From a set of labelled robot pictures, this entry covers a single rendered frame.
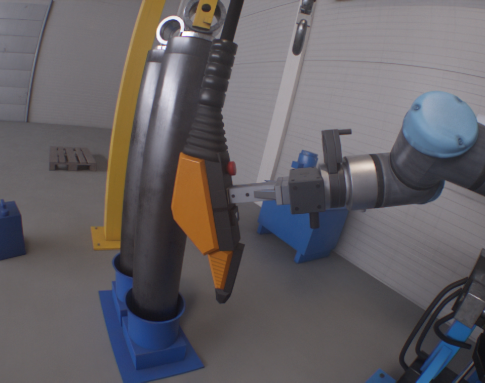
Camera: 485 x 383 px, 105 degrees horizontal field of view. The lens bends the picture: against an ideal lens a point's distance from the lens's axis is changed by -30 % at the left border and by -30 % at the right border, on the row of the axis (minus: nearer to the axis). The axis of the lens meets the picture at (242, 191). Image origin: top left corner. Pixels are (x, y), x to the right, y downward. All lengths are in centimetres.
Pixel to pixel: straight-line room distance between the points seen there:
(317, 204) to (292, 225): 236
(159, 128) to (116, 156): 130
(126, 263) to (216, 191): 107
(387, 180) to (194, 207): 31
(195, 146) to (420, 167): 33
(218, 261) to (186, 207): 12
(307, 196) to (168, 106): 61
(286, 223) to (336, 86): 186
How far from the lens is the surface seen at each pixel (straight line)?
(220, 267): 49
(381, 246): 301
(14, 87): 1051
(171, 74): 89
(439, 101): 35
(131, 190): 126
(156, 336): 129
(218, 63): 44
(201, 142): 43
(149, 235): 99
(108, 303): 180
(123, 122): 212
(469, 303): 82
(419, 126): 32
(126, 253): 141
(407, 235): 288
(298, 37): 50
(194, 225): 45
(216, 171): 42
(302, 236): 265
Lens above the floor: 124
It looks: 15 degrees down
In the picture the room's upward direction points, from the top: 14 degrees clockwise
